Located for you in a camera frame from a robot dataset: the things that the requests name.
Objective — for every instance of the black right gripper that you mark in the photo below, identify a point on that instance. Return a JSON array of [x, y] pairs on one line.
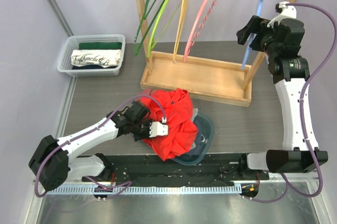
[[255, 33]]

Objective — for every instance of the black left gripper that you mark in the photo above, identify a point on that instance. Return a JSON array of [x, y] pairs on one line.
[[146, 135]]

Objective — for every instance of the red tank top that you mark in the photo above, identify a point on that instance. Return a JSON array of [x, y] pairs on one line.
[[178, 108]]

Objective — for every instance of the pink hanger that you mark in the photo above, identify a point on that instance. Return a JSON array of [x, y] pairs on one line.
[[197, 27]]

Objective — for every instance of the yellow hanger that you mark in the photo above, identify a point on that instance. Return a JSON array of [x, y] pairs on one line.
[[184, 7]]

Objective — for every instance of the grey tank top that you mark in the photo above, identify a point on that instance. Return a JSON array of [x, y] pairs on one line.
[[194, 114]]

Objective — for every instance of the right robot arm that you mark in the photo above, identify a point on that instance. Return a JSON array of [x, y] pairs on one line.
[[281, 42]]

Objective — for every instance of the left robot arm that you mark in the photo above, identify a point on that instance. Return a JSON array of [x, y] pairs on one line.
[[58, 160]]

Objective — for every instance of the wooden clothes rack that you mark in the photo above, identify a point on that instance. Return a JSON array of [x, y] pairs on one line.
[[205, 79]]

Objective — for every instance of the teal plastic bin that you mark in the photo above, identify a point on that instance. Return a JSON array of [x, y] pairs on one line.
[[201, 142]]

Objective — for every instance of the folded white printed shirt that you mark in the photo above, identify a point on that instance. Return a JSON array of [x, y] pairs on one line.
[[103, 58]]

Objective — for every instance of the folded navy garment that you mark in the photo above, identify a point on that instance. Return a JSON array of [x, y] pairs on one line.
[[92, 67]]

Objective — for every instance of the folded green garment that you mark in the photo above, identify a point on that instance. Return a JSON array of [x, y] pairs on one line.
[[100, 46]]

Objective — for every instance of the white slotted cable duct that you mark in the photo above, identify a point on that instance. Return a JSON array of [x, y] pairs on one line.
[[91, 189]]

